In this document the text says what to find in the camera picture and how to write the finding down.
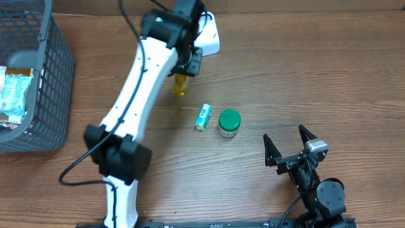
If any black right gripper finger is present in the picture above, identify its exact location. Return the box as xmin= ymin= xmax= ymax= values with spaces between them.
xmin=299 ymin=125 xmax=317 ymax=145
xmin=263 ymin=134 xmax=282 ymax=167

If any clear plastic bottle grey cap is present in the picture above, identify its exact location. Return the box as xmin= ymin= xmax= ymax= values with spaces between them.
xmin=172 ymin=73 xmax=189 ymax=96

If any green Kleenex tissue pack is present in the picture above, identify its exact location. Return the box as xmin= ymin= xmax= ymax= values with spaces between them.
xmin=196 ymin=103 xmax=212 ymax=131

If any green lid jar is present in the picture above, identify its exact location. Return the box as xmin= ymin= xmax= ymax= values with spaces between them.
xmin=218 ymin=109 xmax=241 ymax=137

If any mint green wipes pack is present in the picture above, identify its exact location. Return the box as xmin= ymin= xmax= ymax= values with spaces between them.
xmin=1 ymin=75 xmax=32 ymax=117

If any brown patterned snack bag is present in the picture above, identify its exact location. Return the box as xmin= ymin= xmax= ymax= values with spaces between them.
xmin=1 ymin=113 xmax=24 ymax=130

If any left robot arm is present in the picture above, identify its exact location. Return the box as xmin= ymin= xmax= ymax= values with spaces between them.
xmin=84 ymin=1 xmax=206 ymax=227

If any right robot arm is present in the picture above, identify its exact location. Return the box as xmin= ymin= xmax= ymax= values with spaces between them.
xmin=263 ymin=125 xmax=357 ymax=228

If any white barcode scanner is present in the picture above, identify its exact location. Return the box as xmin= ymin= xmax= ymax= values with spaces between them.
xmin=194 ymin=11 xmax=220 ymax=56

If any dark grey plastic basket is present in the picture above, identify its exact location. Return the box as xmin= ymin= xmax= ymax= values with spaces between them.
xmin=1 ymin=0 xmax=75 ymax=153

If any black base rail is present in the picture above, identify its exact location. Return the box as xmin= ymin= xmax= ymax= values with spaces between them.
xmin=76 ymin=218 xmax=357 ymax=228

